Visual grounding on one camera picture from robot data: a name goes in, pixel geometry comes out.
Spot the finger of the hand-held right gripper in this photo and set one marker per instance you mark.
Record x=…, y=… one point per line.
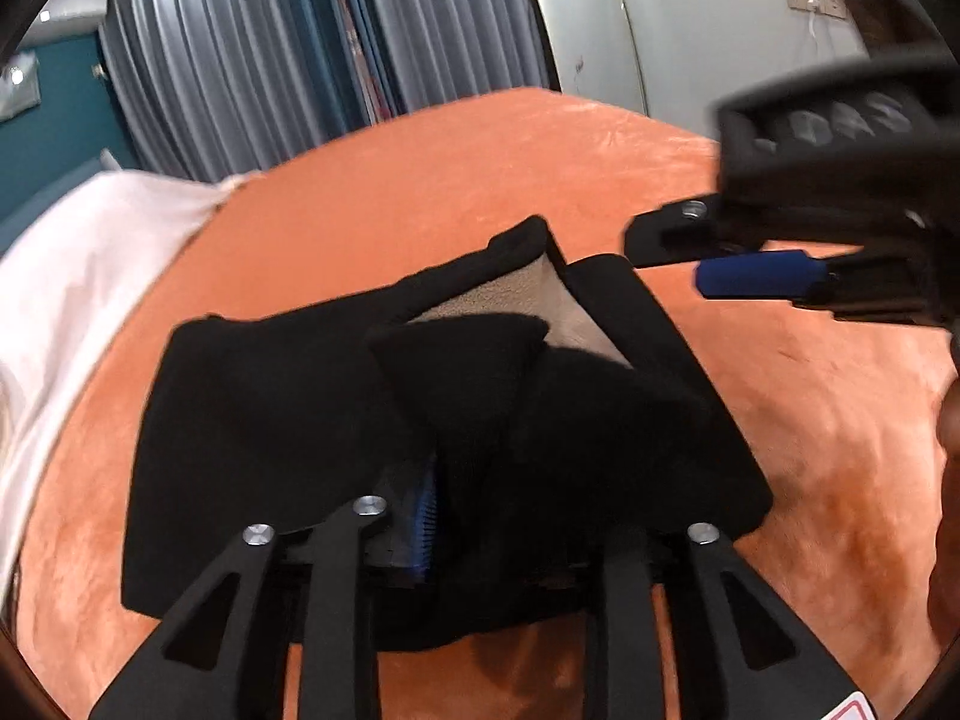
x=675, y=236
x=757, y=274

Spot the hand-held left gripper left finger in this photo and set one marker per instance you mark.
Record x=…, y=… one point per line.
x=424, y=525

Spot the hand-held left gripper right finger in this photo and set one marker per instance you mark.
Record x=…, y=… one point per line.
x=626, y=585

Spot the black pants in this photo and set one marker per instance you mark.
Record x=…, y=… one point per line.
x=285, y=420

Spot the standing mirror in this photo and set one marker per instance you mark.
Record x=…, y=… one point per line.
x=585, y=22

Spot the orange plush blanket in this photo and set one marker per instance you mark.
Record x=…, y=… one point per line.
x=450, y=165

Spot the grey curtain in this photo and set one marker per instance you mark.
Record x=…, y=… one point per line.
x=225, y=52
x=480, y=15

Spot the blue curtain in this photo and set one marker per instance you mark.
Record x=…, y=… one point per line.
x=379, y=22

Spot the white blanket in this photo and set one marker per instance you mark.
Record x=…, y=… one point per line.
x=90, y=270

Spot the white air conditioner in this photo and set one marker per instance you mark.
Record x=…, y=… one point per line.
x=75, y=4

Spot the wall socket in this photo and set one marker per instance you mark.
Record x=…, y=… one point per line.
x=817, y=1

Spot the wall poster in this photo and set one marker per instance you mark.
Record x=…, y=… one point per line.
x=19, y=86

